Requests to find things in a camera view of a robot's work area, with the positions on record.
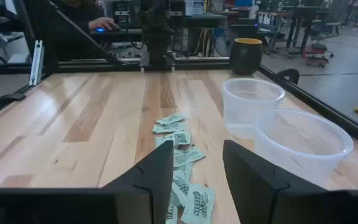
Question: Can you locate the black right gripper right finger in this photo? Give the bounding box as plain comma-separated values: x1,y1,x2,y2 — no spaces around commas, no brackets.
223,139,326,224

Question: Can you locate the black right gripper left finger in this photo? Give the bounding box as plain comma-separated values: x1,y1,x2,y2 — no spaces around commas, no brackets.
101,139,175,224

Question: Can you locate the green paper packet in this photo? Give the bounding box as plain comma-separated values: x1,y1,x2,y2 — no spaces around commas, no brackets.
152,122,186,134
173,163,194,180
170,131,192,146
180,183,216,224
154,135,175,149
165,192,180,224
173,146,206,167
155,113,187,126
171,170,192,208

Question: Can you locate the clear plastic cup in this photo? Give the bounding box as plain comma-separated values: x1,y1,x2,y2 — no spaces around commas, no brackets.
253,108,354,187
222,77,286,140

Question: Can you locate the black mug yellow inside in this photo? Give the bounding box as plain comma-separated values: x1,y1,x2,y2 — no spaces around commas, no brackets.
228,37,264,76

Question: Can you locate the red rolling stool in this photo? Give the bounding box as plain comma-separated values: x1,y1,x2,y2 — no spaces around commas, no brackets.
302,43,334,68

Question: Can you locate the black computer mouse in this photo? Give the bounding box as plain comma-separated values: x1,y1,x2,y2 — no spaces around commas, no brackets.
95,24,122,34

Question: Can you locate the person's hand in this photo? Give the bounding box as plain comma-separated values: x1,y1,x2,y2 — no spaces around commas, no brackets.
88,17,117,31

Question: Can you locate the black desk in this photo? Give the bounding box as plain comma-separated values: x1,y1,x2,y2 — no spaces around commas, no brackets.
90,12,228,43

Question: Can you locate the person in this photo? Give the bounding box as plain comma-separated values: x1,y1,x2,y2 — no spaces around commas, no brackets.
50,0,122,63

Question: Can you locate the black frame clip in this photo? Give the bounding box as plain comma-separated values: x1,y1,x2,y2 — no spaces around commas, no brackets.
276,68,300,85
0,93,27,107

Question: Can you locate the black aluminium table frame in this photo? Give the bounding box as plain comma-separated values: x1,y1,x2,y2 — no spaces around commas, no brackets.
0,0,358,153

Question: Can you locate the silver metal bracket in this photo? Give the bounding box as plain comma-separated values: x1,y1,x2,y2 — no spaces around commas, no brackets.
29,39,45,86

